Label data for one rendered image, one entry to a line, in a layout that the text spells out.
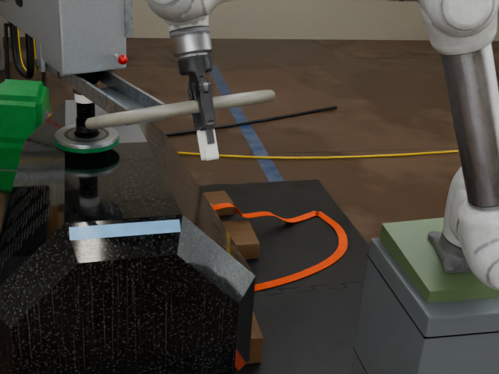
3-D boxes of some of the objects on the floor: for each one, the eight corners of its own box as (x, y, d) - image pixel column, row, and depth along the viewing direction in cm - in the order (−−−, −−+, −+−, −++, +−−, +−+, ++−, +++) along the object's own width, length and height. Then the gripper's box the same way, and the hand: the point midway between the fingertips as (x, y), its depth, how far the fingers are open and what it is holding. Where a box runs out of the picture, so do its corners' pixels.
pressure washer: (7, 168, 424) (-7, 21, 387) (65, 171, 425) (58, 25, 388) (-14, 194, 393) (-31, 36, 355) (50, 197, 393) (39, 41, 356)
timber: (261, 363, 275) (263, 337, 270) (230, 365, 272) (232, 340, 267) (245, 317, 301) (246, 292, 296) (217, 319, 299) (218, 294, 294)
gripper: (219, 49, 154) (236, 157, 156) (200, 58, 170) (216, 156, 172) (186, 53, 152) (203, 162, 154) (169, 61, 168) (186, 161, 170)
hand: (208, 145), depth 163 cm, fingers closed on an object, 4 cm apart
